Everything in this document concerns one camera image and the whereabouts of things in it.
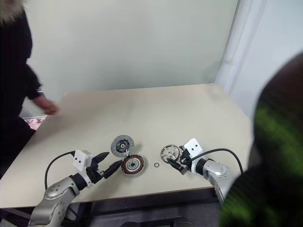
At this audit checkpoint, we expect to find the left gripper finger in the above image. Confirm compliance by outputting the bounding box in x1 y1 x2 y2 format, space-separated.
93 152 110 166
103 160 123 180

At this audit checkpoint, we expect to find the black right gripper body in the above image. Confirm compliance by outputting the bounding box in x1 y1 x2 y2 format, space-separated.
180 150 191 171

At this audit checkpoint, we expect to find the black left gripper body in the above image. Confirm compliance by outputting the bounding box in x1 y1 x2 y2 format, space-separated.
85 157 106 185

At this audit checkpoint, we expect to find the silver spoked wheel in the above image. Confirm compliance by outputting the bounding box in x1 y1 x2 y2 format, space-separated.
160 144 182 164

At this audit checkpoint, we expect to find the copper wound stator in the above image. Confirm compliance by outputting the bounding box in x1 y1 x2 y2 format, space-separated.
120 154 147 177

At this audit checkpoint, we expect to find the grey clutch disc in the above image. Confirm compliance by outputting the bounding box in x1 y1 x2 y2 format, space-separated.
110 134 137 157

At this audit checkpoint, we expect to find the person's bare hand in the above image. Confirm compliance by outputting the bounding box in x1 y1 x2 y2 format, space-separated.
32 96 59 115

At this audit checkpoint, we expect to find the pale tray with small parts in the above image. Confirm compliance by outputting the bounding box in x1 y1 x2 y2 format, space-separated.
20 115 48 131

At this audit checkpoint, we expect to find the dark green-patterned blurred shape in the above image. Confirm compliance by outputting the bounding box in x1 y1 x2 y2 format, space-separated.
219 51 303 227

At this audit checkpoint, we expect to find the person in black jacket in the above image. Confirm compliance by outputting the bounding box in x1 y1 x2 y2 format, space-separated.
0 0 44 177

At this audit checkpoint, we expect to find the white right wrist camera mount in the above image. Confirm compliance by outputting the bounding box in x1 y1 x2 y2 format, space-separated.
183 138 204 175

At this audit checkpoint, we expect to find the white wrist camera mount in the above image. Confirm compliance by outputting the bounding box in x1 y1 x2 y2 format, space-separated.
71 149 94 175
183 138 204 175

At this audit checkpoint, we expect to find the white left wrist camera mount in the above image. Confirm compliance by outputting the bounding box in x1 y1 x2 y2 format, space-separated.
71 149 94 175

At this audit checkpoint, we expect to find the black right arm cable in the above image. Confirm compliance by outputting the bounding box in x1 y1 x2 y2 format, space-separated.
181 148 244 175

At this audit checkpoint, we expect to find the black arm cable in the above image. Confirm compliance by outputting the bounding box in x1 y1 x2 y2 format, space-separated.
44 152 76 190
181 148 244 175

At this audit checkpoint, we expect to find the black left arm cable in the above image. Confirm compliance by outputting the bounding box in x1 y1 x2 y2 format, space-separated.
44 152 76 190

